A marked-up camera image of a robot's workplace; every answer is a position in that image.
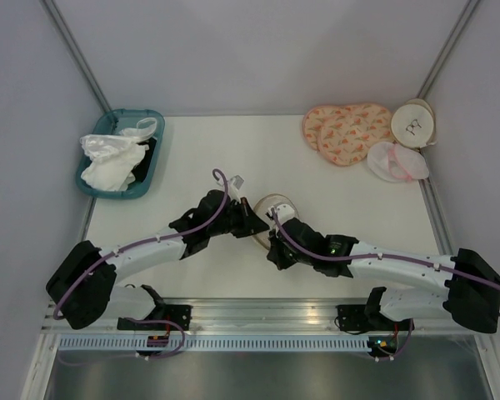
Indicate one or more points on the black garment in basket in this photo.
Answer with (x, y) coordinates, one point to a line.
(140, 172)

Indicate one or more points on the teal plastic basket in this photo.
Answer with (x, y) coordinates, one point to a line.
(106, 124)

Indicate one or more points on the floral heart laundry bag front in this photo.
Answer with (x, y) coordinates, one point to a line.
(346, 137)

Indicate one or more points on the floral heart laundry bag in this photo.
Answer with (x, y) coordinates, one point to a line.
(346, 137)
(315, 118)

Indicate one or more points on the white bra in basket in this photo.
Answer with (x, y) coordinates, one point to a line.
(114, 156)

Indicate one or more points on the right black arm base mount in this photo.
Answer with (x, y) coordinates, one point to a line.
(351, 319)

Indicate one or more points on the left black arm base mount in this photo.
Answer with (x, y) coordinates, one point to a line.
(165, 318)

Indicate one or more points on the round mesh laundry bag glasses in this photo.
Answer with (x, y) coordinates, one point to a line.
(261, 209)

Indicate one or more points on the aluminium rail front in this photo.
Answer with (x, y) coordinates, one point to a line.
(260, 316)

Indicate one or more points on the white mesh bag pink trim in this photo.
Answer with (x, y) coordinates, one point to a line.
(396, 164)

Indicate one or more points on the round mesh bag at corner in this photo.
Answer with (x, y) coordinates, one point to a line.
(413, 125)

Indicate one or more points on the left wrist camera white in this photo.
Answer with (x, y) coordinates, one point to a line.
(235, 188)

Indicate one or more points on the white slotted cable duct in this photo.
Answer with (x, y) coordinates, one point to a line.
(223, 343)

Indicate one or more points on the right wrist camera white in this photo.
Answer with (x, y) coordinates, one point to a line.
(282, 212)

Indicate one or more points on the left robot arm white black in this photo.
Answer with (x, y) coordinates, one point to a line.
(87, 284)

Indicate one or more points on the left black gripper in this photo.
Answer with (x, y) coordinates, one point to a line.
(250, 226)

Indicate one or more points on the floral heart laundry bag back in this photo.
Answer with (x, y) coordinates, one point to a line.
(315, 118)

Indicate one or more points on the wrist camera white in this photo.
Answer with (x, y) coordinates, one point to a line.
(282, 212)
(235, 188)

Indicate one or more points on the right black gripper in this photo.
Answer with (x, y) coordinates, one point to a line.
(275, 252)

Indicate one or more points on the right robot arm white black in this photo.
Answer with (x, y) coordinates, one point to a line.
(463, 287)

